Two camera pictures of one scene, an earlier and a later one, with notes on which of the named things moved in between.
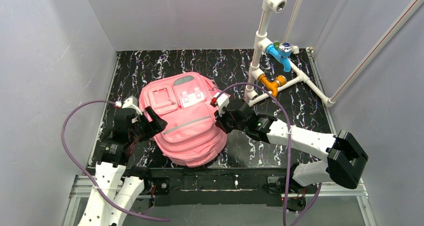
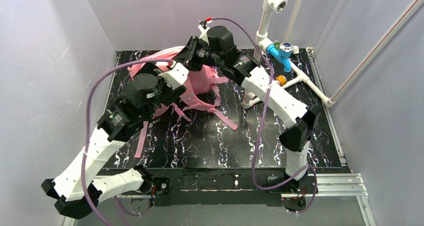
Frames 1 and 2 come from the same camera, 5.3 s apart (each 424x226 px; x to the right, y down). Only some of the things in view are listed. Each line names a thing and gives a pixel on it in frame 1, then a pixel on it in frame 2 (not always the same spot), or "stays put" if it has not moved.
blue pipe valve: x=282 y=54 stays put
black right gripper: x=224 y=120 -> x=191 y=51
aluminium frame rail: x=80 y=187 stays put
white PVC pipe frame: x=275 y=1 stays put
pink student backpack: x=193 y=138 -> x=202 y=91
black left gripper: x=145 y=123 -> x=163 y=92
